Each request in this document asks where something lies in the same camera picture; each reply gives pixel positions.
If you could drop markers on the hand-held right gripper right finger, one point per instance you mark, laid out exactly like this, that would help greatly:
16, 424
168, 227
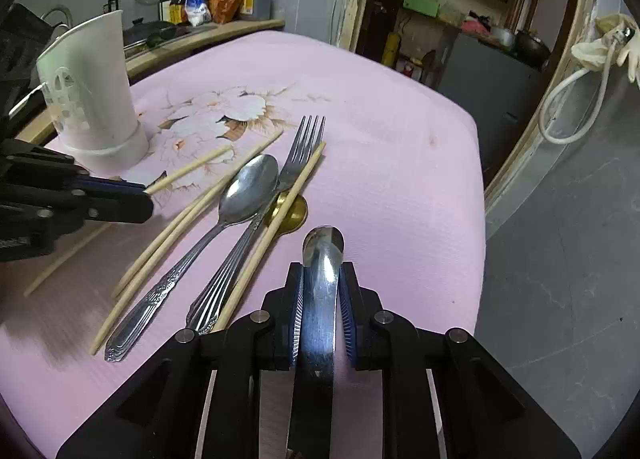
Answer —
348, 319

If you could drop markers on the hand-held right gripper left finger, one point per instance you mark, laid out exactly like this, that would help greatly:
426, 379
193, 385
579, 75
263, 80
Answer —
296, 309

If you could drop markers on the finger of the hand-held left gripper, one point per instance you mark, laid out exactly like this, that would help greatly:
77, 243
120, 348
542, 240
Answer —
125, 211
110, 185

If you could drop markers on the gold spoon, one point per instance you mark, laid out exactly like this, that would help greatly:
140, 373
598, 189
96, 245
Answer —
295, 216

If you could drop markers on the white plastic utensil holder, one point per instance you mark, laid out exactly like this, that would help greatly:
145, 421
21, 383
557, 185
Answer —
95, 84

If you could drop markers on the steel fork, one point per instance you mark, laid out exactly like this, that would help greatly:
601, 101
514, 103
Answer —
292, 171

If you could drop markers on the black wok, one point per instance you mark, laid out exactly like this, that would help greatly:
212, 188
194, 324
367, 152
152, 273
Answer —
150, 31

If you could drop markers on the pink floral table cloth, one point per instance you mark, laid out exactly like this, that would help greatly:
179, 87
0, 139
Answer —
400, 164

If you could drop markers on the metal sink faucet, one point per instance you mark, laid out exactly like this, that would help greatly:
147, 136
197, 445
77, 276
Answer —
56, 13

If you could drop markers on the white and blue bag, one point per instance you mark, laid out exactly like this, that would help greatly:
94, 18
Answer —
197, 9

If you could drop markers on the yellow bottle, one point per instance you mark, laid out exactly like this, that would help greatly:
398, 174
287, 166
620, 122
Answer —
391, 49

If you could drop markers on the dark grey cabinet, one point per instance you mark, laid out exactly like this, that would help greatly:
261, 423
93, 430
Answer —
490, 84

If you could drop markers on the steel pot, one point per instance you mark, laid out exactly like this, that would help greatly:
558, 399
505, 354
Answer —
502, 39

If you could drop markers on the green basket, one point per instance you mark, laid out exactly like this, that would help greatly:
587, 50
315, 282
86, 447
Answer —
422, 4

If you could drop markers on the black pot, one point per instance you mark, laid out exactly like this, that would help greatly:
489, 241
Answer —
532, 46

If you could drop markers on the cream rubber gloves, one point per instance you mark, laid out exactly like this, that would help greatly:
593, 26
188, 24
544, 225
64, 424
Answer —
595, 54

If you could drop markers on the black wall socket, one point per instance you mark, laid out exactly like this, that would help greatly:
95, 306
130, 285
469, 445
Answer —
112, 5

